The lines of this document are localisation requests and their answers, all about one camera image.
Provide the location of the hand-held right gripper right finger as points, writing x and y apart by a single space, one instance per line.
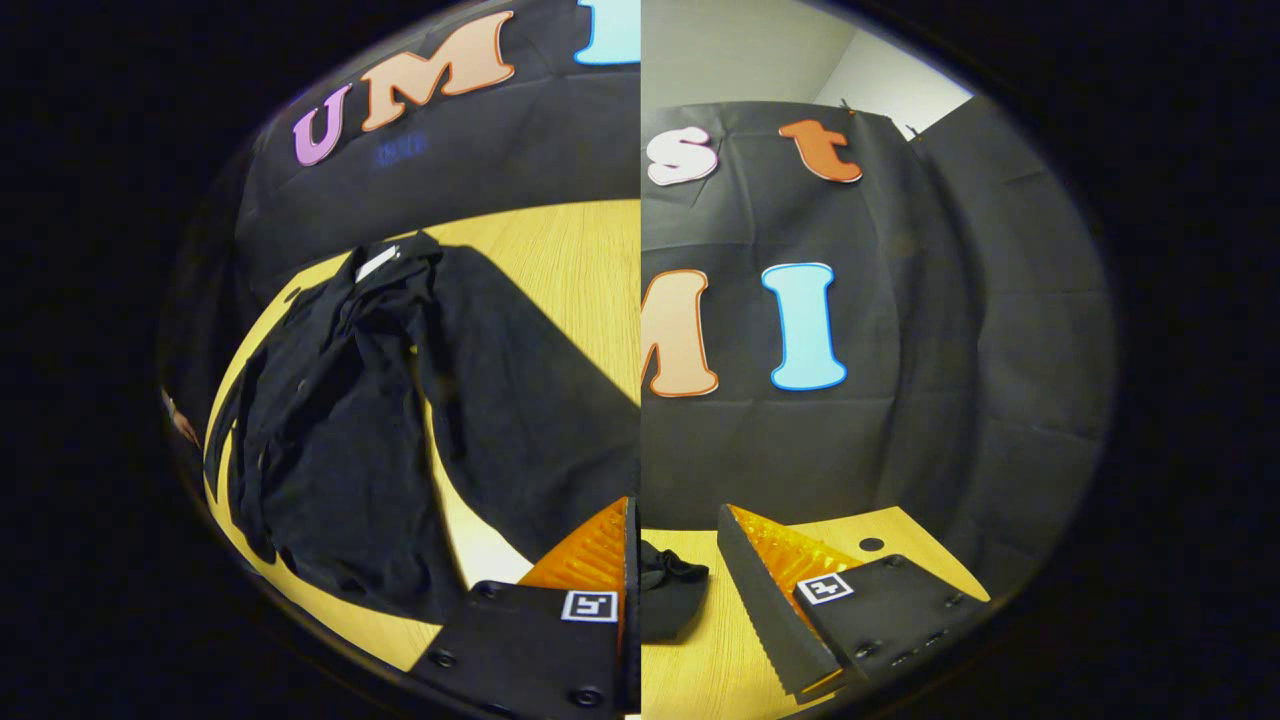
765 610

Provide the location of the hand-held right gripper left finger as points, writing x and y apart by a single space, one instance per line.
530 650

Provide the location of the black jacket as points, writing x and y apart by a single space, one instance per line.
360 450

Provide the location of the black backdrop cloth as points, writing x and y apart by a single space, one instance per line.
920 400

